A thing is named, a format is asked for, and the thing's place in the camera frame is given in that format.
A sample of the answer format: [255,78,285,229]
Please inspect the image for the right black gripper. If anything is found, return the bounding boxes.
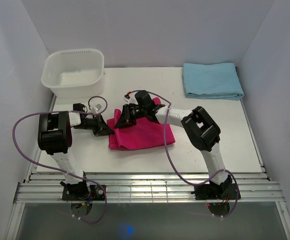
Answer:
[114,104,146,130]

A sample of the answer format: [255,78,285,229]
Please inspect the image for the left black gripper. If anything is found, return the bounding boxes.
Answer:
[74,113,114,137]

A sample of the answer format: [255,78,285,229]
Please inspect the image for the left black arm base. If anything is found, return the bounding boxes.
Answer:
[61,182,105,202]

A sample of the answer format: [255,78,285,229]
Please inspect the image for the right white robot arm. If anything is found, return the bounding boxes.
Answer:
[115,90,240,200]

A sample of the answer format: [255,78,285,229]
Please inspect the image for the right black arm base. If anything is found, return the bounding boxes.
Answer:
[191,183,241,200]

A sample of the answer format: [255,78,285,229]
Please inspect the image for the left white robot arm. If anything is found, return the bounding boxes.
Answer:
[38,103,114,200]

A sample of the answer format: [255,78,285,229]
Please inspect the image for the folded light blue trousers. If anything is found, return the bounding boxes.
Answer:
[182,62,244,100]

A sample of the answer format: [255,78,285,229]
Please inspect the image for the white plastic basket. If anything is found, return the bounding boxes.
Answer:
[41,48,105,99]

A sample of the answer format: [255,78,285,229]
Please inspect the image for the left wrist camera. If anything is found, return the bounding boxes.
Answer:
[90,104,102,115]

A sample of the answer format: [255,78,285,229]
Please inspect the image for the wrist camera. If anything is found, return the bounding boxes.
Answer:
[124,91,138,105]
[90,104,102,115]

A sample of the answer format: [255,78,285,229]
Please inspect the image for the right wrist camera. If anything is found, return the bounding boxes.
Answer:
[124,91,138,105]

